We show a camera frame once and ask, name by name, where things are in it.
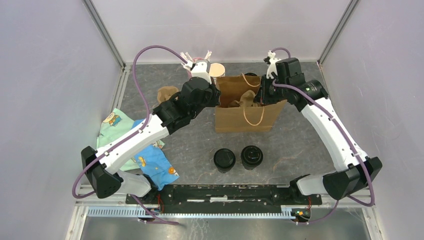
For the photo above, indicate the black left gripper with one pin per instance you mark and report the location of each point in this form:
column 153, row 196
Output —
column 216, row 94

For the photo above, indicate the stack of black lids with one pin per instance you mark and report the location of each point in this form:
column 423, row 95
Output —
column 251, row 74

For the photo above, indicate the brown paper takeout bag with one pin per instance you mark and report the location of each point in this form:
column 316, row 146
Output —
column 238, row 112

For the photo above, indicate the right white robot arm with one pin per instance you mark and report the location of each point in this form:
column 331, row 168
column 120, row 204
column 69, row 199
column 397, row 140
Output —
column 354, row 169

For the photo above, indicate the black paper coffee cup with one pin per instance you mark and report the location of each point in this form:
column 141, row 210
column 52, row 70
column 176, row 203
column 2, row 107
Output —
column 251, row 157

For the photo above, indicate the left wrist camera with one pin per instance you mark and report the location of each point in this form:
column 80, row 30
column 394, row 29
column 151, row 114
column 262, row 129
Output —
column 201, row 69

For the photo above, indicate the brown cardboard cup carriers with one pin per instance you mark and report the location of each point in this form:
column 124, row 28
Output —
column 164, row 93

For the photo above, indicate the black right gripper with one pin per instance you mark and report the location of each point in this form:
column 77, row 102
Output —
column 265, row 99

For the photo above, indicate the stack of paper cups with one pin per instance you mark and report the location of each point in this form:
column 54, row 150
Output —
column 217, row 70

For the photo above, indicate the blue patterned cloth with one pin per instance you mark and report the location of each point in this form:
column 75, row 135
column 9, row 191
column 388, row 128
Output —
column 153, row 163

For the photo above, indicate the wooden stirrers in wrappers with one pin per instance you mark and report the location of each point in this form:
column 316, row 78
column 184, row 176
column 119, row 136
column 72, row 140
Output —
column 186, row 56

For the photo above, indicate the green patterned cloth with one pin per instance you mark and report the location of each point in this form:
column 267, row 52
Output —
column 116, row 125

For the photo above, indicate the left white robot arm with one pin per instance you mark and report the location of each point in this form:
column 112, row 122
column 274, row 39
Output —
column 102, row 166

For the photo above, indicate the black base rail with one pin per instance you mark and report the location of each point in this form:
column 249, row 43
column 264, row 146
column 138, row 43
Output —
column 227, row 199

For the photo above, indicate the pink metal utensil cup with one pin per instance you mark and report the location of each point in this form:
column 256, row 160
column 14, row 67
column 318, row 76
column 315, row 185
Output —
column 192, row 68

